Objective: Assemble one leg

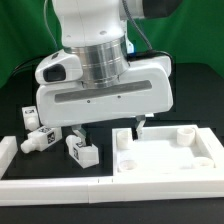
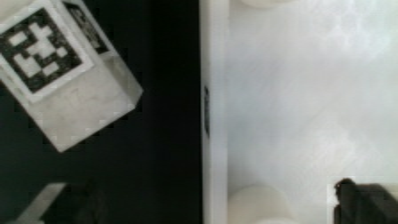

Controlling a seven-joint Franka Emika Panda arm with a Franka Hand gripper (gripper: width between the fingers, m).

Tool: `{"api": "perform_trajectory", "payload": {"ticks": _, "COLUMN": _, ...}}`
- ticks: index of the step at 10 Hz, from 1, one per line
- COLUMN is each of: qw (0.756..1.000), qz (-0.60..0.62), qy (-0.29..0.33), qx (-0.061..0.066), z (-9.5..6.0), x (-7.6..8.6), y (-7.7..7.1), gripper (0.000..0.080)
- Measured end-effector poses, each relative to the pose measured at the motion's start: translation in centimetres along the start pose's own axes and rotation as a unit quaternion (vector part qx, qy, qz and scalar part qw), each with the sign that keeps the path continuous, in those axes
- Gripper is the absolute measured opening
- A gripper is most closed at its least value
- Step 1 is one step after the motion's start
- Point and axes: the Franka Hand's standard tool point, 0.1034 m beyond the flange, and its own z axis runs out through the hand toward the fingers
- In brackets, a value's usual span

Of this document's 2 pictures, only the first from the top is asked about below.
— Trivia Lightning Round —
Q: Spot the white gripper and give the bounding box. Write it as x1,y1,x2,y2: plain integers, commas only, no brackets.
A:
36,56,173,146

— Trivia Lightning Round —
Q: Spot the white square tabletop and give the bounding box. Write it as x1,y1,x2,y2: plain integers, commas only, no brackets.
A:
112,125,224,176

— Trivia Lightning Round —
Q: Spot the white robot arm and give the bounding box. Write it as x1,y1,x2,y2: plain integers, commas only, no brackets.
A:
35,0,183,146

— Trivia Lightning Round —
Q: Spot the white U-shaped fence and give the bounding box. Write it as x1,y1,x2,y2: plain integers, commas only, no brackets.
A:
0,135,224,207

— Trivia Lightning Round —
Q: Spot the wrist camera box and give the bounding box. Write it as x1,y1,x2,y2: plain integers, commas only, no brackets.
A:
35,50,83,85

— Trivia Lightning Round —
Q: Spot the black cable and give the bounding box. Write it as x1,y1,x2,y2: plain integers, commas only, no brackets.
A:
121,0,173,64

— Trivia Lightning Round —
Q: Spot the white cable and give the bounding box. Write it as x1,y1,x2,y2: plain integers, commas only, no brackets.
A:
43,0,61,51

